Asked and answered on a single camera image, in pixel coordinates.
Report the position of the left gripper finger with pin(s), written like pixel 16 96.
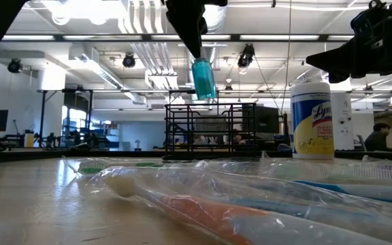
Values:
pixel 189 24

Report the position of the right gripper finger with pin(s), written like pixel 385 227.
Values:
pixel 335 59
pixel 339 77

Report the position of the small teal mouthwash bottle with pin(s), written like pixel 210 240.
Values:
pixel 203 80

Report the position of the pale toothbrush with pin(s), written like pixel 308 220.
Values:
pixel 284 170

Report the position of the blue toothbrush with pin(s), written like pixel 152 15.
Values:
pixel 369 192
pixel 318 212

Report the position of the green bristle toothbrush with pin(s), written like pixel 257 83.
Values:
pixel 90 168

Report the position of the orange toothbrush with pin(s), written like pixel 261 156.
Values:
pixel 209 212

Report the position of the Lysol wipes canister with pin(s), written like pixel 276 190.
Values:
pixel 311 129

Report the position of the black ceiling spotlight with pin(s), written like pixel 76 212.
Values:
pixel 14 66
pixel 245 57
pixel 128 60

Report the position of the person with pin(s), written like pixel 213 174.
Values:
pixel 378 139

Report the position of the yellow container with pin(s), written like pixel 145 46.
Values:
pixel 29 140

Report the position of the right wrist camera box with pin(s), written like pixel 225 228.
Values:
pixel 362 20

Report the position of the black workstation frame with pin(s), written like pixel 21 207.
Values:
pixel 42 115

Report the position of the black aluminium table frame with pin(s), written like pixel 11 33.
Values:
pixel 46 154

